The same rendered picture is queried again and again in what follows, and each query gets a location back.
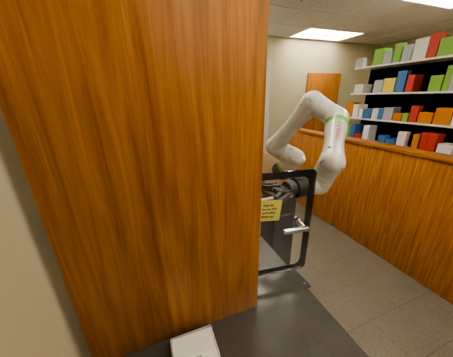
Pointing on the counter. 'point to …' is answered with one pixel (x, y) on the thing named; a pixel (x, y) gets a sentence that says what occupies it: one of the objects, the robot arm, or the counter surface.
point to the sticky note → (270, 210)
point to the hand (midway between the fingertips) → (252, 195)
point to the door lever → (297, 228)
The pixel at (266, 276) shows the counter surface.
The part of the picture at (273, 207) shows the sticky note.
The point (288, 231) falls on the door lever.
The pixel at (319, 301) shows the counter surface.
